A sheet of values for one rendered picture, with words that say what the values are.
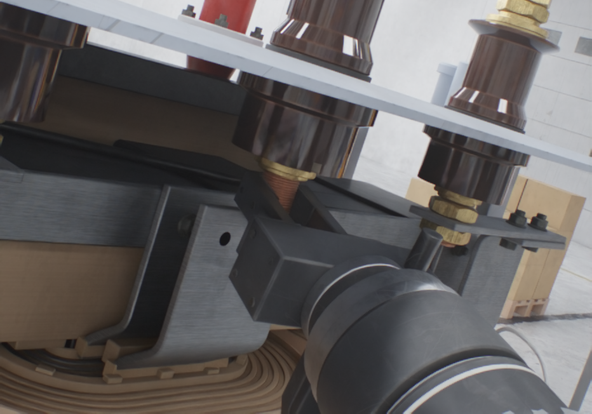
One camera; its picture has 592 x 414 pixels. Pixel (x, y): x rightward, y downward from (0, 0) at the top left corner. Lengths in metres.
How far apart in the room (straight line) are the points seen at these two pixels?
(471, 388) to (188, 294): 0.30
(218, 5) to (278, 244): 0.68
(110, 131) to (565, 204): 6.21
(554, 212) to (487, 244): 6.09
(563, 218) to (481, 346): 6.65
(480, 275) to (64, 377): 0.53
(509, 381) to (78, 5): 0.26
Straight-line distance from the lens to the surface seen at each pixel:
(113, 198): 0.65
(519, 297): 6.89
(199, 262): 0.65
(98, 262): 0.72
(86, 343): 0.74
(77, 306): 0.73
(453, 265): 1.06
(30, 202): 0.61
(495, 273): 1.06
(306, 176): 0.64
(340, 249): 0.55
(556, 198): 7.10
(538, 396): 0.43
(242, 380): 0.81
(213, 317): 0.69
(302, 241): 0.53
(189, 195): 0.68
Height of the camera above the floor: 1.36
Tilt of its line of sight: 8 degrees down
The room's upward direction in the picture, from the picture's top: 18 degrees clockwise
